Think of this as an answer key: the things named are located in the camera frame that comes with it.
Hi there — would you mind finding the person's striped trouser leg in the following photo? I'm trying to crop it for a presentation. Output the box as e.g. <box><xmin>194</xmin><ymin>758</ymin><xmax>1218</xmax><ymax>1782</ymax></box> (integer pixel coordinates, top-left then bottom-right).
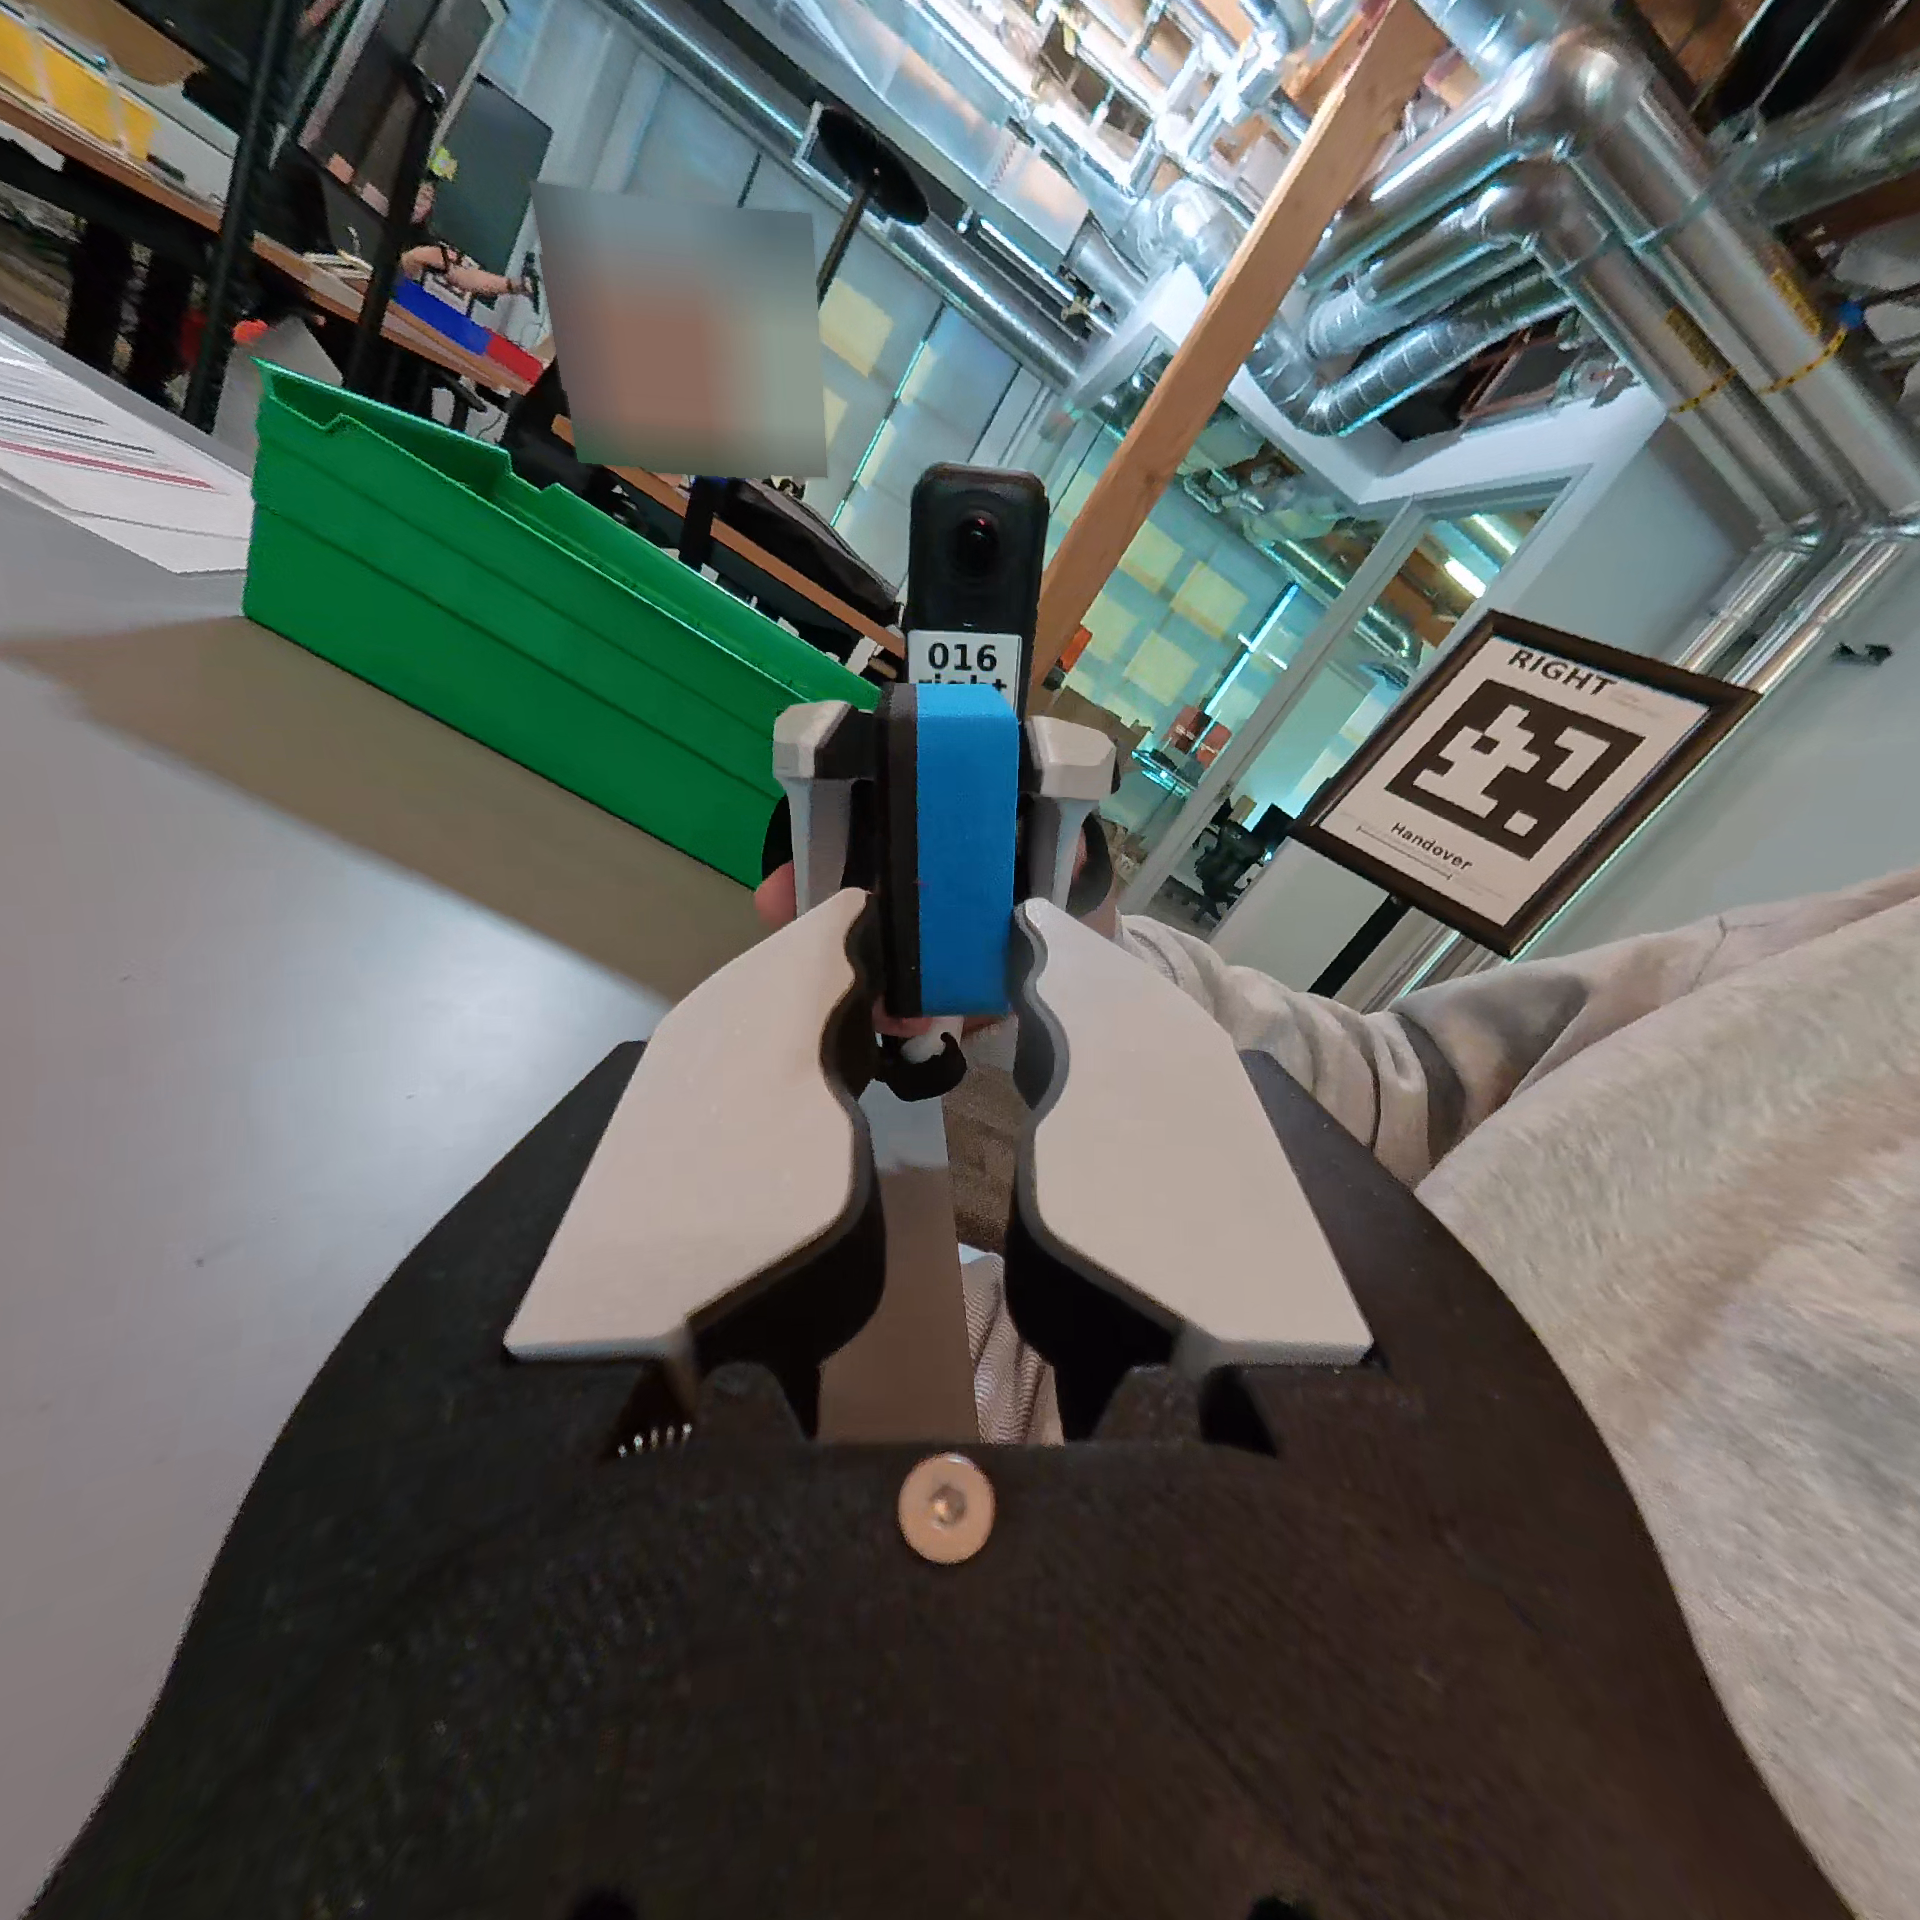
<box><xmin>960</xmin><ymin>1251</ymin><xmax>1072</xmax><ymax>1445</ymax></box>

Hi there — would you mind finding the black framed tag sign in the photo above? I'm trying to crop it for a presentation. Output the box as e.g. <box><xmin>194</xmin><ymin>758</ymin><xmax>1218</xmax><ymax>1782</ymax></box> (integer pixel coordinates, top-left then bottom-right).
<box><xmin>1294</xmin><ymin>606</ymin><xmax>1759</xmax><ymax>999</ymax></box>

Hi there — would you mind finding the laminated paper sheet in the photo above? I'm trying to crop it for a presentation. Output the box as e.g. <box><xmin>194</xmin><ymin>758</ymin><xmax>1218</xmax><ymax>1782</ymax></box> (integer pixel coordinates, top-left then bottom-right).
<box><xmin>0</xmin><ymin>322</ymin><xmax>262</xmax><ymax>574</ymax></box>

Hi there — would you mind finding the black computer monitor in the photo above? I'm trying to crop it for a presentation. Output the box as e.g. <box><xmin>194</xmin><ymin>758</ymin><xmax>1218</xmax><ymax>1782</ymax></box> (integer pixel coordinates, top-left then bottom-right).
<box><xmin>302</xmin><ymin>0</ymin><xmax>502</xmax><ymax>201</ymax></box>
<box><xmin>425</xmin><ymin>82</ymin><xmax>559</xmax><ymax>287</ymax></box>

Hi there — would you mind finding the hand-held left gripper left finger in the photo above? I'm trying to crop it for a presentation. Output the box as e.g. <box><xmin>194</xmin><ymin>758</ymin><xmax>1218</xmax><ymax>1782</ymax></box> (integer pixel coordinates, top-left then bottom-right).
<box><xmin>506</xmin><ymin>887</ymin><xmax>881</xmax><ymax>1372</ymax></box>

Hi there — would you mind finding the person's grey sweatshirt torso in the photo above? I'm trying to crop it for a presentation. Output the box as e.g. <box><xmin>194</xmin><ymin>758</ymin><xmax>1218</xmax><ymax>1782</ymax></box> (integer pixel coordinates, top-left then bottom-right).
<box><xmin>1410</xmin><ymin>870</ymin><xmax>1920</xmax><ymax>1920</ymax></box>

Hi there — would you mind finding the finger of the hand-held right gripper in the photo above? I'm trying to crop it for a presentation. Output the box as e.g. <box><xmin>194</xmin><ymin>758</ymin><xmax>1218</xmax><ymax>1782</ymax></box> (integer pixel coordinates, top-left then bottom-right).
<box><xmin>1019</xmin><ymin>717</ymin><xmax>1122</xmax><ymax>907</ymax></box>
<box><xmin>772</xmin><ymin>703</ymin><xmax>890</xmax><ymax>919</ymax></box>

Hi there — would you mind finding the person's right forearm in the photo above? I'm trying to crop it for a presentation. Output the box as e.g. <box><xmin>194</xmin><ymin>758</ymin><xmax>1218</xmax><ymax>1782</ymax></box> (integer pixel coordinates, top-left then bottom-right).
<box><xmin>1118</xmin><ymin>907</ymin><xmax>1479</xmax><ymax>1187</ymax></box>

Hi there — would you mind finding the wooden support post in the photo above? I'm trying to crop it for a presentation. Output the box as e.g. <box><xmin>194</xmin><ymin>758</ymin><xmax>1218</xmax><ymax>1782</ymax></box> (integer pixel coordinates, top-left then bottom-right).
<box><xmin>1033</xmin><ymin>0</ymin><xmax>1450</xmax><ymax>681</ymax></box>

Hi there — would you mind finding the green plastic bin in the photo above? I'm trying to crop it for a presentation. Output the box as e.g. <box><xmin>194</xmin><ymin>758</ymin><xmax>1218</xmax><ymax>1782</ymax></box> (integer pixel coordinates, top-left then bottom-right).
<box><xmin>245</xmin><ymin>357</ymin><xmax>884</xmax><ymax>892</ymax></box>

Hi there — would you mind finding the cluster of silver ducts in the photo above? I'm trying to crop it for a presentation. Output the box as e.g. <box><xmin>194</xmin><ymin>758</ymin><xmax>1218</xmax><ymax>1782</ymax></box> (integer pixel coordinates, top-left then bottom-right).
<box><xmin>1245</xmin><ymin>0</ymin><xmax>1920</xmax><ymax>676</ymax></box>

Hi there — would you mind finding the blue black whiteboard eraser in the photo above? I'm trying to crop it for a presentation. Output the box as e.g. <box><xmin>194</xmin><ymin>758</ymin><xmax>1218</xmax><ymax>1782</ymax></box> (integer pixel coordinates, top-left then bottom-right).
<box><xmin>875</xmin><ymin>681</ymin><xmax>1028</xmax><ymax>1025</ymax></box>

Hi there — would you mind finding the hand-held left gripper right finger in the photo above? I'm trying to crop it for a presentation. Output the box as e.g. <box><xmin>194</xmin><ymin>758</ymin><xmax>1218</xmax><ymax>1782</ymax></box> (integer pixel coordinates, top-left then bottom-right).
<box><xmin>1004</xmin><ymin>901</ymin><xmax>1374</xmax><ymax>1415</ymax></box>

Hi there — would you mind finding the black disc pole lamp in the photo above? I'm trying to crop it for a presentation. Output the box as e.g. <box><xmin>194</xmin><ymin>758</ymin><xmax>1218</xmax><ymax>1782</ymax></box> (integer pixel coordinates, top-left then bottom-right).
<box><xmin>812</xmin><ymin>106</ymin><xmax>935</xmax><ymax>311</ymax></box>

